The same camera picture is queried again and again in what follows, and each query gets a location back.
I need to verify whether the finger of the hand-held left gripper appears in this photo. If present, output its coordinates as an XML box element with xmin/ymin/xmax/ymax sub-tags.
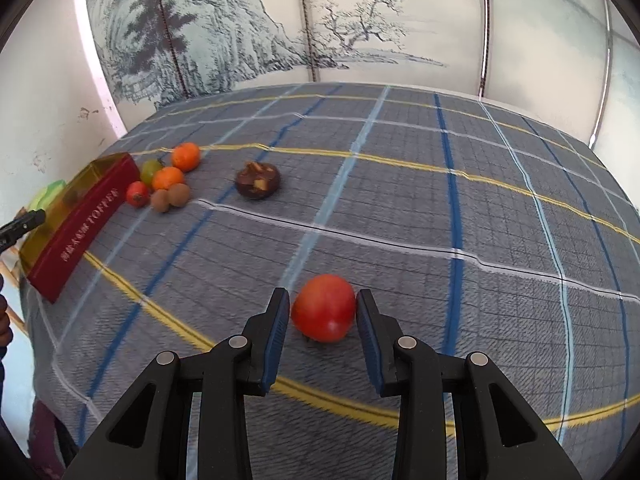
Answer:
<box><xmin>0</xmin><ymin>210</ymin><xmax>47</xmax><ymax>248</ymax></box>

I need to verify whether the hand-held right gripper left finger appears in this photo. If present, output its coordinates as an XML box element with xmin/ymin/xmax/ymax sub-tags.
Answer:
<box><xmin>62</xmin><ymin>287</ymin><xmax>291</xmax><ymax>480</ymax></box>

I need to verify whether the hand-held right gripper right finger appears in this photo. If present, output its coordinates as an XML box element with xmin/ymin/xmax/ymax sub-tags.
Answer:
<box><xmin>355</xmin><ymin>289</ymin><xmax>583</xmax><ymax>480</ymax></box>

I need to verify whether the large red tomato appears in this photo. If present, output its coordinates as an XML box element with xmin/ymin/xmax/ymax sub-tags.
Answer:
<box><xmin>291</xmin><ymin>274</ymin><xmax>357</xmax><ymax>343</ymax></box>

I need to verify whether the red and gold tin box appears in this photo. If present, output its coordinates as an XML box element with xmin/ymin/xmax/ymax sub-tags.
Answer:
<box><xmin>19</xmin><ymin>152</ymin><xmax>142</xmax><ymax>304</ymax></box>

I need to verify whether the small red tomato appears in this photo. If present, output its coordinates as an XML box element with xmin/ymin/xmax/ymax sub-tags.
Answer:
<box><xmin>125</xmin><ymin>181</ymin><xmax>151</xmax><ymax>207</ymax></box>

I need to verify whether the dark purple mangosteen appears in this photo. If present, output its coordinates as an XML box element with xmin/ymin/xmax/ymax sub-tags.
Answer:
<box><xmin>235</xmin><ymin>161</ymin><xmax>282</xmax><ymax>200</ymax></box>

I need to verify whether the orange tangerine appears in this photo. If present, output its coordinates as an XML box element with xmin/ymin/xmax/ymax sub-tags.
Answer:
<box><xmin>152</xmin><ymin>166</ymin><xmax>186</xmax><ymax>192</ymax></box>
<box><xmin>171</xmin><ymin>142</ymin><xmax>202</xmax><ymax>172</ymax></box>

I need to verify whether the green tissue pack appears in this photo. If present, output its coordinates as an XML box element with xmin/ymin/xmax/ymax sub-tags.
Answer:
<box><xmin>27</xmin><ymin>180</ymin><xmax>68</xmax><ymax>213</ymax></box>

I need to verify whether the wooden chair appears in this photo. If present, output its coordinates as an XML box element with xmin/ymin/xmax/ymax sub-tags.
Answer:
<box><xmin>0</xmin><ymin>255</ymin><xmax>28</xmax><ymax>333</ymax></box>

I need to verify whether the grey plaid tablecloth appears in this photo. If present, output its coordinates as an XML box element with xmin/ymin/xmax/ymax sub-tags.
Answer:
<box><xmin>20</xmin><ymin>82</ymin><xmax>640</xmax><ymax>480</ymax></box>

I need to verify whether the landscape painted folding screen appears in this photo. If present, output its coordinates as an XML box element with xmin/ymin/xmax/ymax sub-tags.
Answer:
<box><xmin>82</xmin><ymin>0</ymin><xmax>640</xmax><ymax>148</ymax></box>

